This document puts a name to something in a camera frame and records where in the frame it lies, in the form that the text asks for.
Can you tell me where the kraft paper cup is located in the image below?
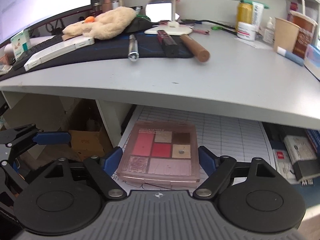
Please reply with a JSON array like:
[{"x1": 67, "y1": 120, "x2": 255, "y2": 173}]
[{"x1": 273, "y1": 18, "x2": 300, "y2": 52}]

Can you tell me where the black red lipstick tube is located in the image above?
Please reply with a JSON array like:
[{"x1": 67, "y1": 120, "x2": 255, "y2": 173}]
[{"x1": 157, "y1": 29, "x2": 179, "y2": 58}]

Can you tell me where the white black small box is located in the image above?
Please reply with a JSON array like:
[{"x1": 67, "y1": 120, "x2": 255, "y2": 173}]
[{"x1": 284, "y1": 135, "x2": 319, "y2": 183}]

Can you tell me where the white tube green cap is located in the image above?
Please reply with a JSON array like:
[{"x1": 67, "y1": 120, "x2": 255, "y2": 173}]
[{"x1": 252, "y1": 1, "x2": 270, "y2": 33}]

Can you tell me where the white desk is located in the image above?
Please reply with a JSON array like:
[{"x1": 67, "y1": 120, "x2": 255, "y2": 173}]
[{"x1": 1, "y1": 32, "x2": 319, "y2": 129}]

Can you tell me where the white keyboard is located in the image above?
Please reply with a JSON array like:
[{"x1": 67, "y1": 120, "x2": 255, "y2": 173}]
[{"x1": 24, "y1": 36, "x2": 94, "y2": 71}]

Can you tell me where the computer monitor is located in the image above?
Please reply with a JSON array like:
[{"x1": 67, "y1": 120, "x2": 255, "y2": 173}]
[{"x1": 1, "y1": 0, "x2": 93, "y2": 44}]

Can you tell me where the pink eyeshadow palette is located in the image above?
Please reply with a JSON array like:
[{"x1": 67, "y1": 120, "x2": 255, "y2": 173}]
[{"x1": 117, "y1": 121, "x2": 200, "y2": 186}]

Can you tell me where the brown drink cup with straw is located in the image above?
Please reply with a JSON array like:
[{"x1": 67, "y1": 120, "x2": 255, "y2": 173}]
[{"x1": 290, "y1": 9, "x2": 318, "y2": 58}]

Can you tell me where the beige plush toy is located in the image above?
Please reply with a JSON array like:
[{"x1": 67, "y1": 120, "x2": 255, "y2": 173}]
[{"x1": 62, "y1": 7, "x2": 136, "y2": 40}]

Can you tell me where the brown cylindrical tube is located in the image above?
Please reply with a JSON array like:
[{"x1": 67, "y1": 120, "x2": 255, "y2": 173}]
[{"x1": 180, "y1": 34, "x2": 210, "y2": 63}]

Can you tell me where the small white dropper bottle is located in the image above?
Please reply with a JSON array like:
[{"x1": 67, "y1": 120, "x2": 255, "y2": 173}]
[{"x1": 263, "y1": 17, "x2": 274, "y2": 44}]

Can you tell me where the white phone stand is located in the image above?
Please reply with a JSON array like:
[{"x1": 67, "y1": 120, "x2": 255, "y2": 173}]
[{"x1": 144, "y1": 0, "x2": 193, "y2": 36}]

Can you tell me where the blue tissue pack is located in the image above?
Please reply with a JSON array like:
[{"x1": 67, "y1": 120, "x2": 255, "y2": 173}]
[{"x1": 304, "y1": 44, "x2": 320, "y2": 81}]

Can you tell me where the black cable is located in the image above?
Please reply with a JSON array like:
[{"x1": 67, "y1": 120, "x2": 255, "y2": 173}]
[{"x1": 180, "y1": 18, "x2": 237, "y2": 33}]

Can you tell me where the black desk mat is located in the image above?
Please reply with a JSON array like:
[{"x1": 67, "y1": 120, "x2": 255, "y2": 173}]
[{"x1": 0, "y1": 28, "x2": 194, "y2": 82}]

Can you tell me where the blue wet wipes pack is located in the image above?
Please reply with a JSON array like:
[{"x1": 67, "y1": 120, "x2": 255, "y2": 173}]
[{"x1": 306, "y1": 129, "x2": 320, "y2": 155}]

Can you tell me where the blue white tube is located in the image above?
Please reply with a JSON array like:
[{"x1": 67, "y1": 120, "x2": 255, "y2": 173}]
[{"x1": 277, "y1": 46, "x2": 304, "y2": 66}]

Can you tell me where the teal white small box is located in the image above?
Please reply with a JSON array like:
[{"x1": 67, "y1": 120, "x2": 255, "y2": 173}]
[{"x1": 10, "y1": 29, "x2": 31, "y2": 60}]

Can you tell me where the white red small box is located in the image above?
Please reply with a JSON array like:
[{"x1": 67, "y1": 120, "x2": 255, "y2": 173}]
[{"x1": 273, "y1": 149, "x2": 298, "y2": 185}]

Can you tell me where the cardboard box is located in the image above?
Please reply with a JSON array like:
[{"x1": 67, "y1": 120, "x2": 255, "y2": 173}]
[{"x1": 68, "y1": 99, "x2": 113, "y2": 160}]

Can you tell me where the printed form paper stack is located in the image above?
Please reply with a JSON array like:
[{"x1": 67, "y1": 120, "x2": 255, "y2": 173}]
[{"x1": 117, "y1": 104, "x2": 277, "y2": 189}]

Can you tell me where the white cream jar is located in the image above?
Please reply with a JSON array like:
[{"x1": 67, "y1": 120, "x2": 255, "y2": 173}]
[{"x1": 236, "y1": 22, "x2": 256, "y2": 41}]

